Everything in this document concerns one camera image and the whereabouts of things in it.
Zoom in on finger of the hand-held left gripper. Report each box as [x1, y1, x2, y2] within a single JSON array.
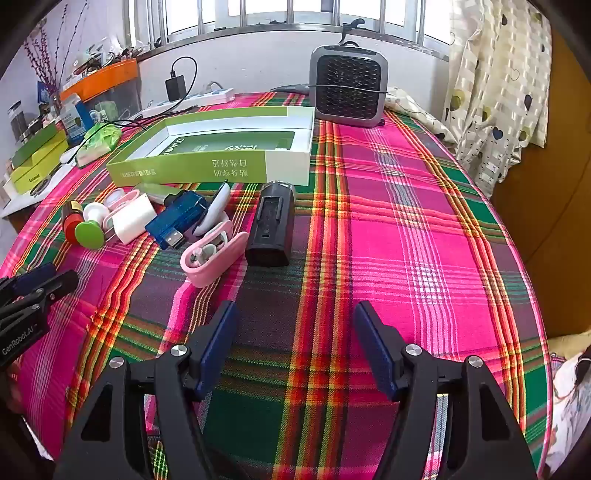
[[0, 270, 80, 320], [0, 262, 57, 296]]

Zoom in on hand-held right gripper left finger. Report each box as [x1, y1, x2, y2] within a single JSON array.
[[54, 300, 241, 480]]

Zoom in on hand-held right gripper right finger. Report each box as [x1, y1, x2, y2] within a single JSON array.
[[353, 301, 539, 480]]

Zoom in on white bottle green cap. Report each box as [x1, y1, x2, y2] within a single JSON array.
[[75, 220, 108, 251]]

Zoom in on brown bottle red cap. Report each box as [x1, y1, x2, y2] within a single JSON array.
[[62, 200, 86, 245]]

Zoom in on white round cap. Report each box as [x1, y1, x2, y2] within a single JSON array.
[[82, 203, 110, 224]]

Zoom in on white cube charger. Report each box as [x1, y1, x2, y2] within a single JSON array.
[[112, 194, 158, 244]]

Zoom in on black battery pack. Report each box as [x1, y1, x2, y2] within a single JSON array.
[[245, 181, 296, 267]]

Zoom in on blue usb adapter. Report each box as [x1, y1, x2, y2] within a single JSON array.
[[144, 189, 206, 251]]

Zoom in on green cardboard box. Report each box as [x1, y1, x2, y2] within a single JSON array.
[[106, 105, 316, 188]]

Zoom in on white side table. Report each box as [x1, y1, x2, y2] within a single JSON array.
[[0, 152, 75, 220]]

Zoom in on lime green flat box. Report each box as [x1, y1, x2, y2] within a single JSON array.
[[9, 138, 70, 195]]

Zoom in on pink plaid blanket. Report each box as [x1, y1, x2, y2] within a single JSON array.
[[0, 91, 555, 480]]

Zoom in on dark green flat box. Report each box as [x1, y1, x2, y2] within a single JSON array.
[[11, 124, 68, 169]]

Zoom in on green tissue packet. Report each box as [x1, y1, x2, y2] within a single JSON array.
[[76, 122, 123, 168]]

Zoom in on dark glass jar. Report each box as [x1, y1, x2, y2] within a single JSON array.
[[8, 100, 27, 141]]

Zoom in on blue carton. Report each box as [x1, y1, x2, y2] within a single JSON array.
[[62, 95, 95, 144]]

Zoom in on white floral cloth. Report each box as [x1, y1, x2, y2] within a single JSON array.
[[547, 351, 591, 476]]

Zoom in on purple flower branches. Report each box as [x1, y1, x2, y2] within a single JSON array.
[[23, 0, 88, 93]]

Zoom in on storage bin orange lid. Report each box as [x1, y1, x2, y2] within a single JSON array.
[[60, 58, 141, 123]]

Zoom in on pile of small sundries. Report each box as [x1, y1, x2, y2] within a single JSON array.
[[65, 44, 139, 79]]

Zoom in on white power strip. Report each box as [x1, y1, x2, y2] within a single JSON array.
[[141, 88, 235, 118]]

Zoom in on grey portable heater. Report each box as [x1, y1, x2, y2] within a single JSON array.
[[308, 44, 389, 129]]

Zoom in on cream patterned curtain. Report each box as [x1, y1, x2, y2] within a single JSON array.
[[441, 0, 552, 185]]

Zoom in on metal window bars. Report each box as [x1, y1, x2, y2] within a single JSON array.
[[139, 0, 451, 61]]

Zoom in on black clip hook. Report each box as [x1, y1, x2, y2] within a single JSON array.
[[339, 19, 365, 47]]

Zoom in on black charger cable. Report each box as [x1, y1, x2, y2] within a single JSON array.
[[60, 56, 199, 162]]

